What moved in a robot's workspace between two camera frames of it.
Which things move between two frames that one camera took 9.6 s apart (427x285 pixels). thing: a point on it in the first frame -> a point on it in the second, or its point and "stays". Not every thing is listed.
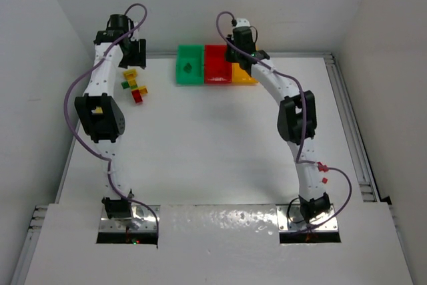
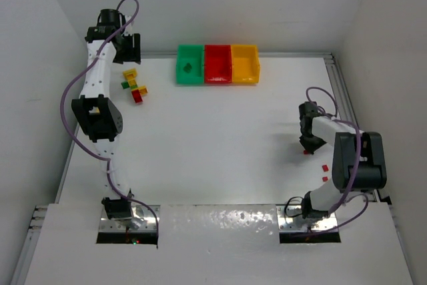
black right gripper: [235, 54] -> [309, 143]
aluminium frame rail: [367, 190] stays
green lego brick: [187, 68] stays
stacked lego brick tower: [137, 91] stays
